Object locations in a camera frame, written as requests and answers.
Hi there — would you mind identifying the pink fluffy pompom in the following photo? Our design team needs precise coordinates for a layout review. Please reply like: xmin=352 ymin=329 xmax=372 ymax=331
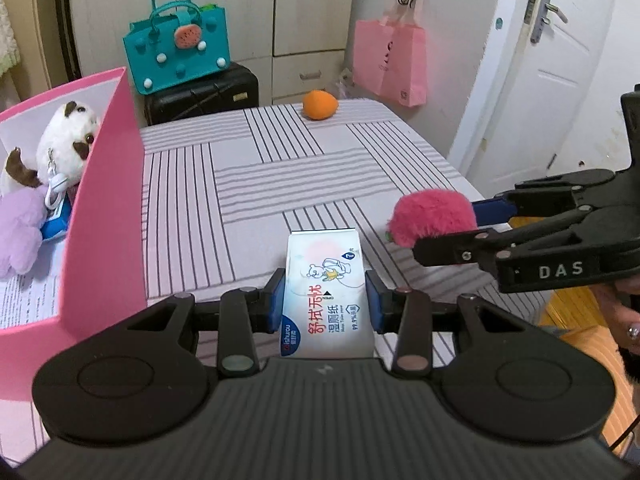
xmin=387 ymin=188 xmax=477 ymax=248

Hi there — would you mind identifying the white tissue pack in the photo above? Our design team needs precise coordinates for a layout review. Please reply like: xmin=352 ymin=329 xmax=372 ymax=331
xmin=280 ymin=229 xmax=374 ymax=360

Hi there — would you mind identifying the orange egg sponge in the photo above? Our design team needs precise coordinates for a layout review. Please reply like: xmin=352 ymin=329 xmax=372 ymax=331
xmin=302 ymin=90 xmax=338 ymax=120

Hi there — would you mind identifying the blue wet wipes pack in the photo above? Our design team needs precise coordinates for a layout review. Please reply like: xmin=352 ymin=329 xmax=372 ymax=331
xmin=41 ymin=196 xmax=72 ymax=242

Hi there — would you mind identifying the purple plush toy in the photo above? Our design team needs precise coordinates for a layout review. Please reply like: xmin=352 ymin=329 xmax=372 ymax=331
xmin=0 ymin=186 xmax=48 ymax=280

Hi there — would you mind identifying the white brown plush dog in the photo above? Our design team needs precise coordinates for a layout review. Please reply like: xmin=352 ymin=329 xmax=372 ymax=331
xmin=1 ymin=101 xmax=100 ymax=216

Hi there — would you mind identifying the person right hand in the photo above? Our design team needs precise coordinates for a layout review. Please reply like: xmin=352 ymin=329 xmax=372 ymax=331
xmin=592 ymin=275 xmax=640 ymax=382

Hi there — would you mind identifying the striped tablecloth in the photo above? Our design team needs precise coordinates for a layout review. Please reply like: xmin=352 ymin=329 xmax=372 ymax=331
xmin=1 ymin=100 xmax=548 ymax=464

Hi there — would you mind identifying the pink storage box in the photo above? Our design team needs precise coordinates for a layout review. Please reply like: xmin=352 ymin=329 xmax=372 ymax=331
xmin=1 ymin=68 xmax=146 ymax=401

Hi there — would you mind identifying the pink tote bag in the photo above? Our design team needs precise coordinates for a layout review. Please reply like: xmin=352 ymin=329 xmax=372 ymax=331
xmin=352 ymin=0 xmax=427 ymax=107

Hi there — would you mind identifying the white door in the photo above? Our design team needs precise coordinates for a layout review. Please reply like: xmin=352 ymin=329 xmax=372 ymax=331
xmin=447 ymin=0 xmax=619 ymax=197

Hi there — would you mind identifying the black suitcase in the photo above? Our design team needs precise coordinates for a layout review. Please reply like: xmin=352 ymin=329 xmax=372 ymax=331
xmin=144 ymin=63 xmax=259 ymax=126

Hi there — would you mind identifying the beige wooden wardrobe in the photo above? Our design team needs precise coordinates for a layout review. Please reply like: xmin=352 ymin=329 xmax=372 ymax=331
xmin=61 ymin=0 xmax=352 ymax=105

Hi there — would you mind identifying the teal felt handbag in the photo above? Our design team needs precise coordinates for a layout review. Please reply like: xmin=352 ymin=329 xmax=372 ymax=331
xmin=122 ymin=0 xmax=231 ymax=96

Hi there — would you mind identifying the silver door handle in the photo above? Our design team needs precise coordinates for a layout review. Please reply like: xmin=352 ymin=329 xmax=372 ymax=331
xmin=529 ymin=0 xmax=568 ymax=44

